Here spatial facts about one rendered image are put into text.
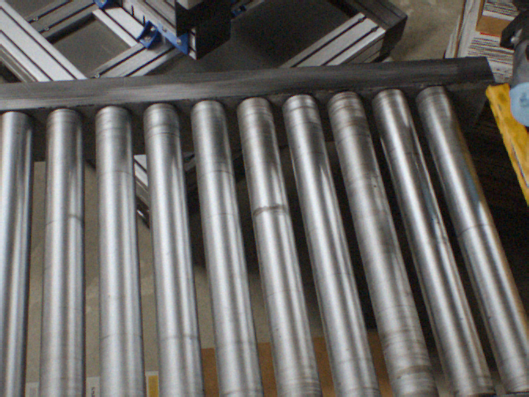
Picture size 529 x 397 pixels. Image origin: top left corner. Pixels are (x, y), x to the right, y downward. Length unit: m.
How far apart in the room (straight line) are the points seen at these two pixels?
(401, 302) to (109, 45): 1.24
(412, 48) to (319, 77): 1.25
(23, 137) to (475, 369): 0.63
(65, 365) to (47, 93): 0.39
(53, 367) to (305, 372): 0.27
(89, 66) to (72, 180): 0.95
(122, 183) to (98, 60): 0.98
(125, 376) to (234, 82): 0.44
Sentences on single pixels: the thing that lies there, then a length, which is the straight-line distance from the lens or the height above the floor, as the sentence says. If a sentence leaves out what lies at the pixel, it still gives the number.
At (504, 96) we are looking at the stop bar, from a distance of 1.12.
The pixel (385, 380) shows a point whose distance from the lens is 1.74.
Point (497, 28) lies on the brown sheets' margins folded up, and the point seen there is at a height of 0.62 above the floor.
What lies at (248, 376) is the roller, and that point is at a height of 0.80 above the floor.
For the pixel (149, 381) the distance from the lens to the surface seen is 1.70.
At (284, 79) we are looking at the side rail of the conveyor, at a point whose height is 0.80.
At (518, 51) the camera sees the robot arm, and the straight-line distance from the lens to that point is 1.08.
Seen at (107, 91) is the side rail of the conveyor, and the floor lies 0.80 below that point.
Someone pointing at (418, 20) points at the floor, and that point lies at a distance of 2.42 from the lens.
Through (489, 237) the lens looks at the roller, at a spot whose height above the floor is 0.80.
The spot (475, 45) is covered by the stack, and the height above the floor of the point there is 0.58.
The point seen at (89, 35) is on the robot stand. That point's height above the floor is 0.21.
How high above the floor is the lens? 1.60
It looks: 57 degrees down
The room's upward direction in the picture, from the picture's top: 6 degrees clockwise
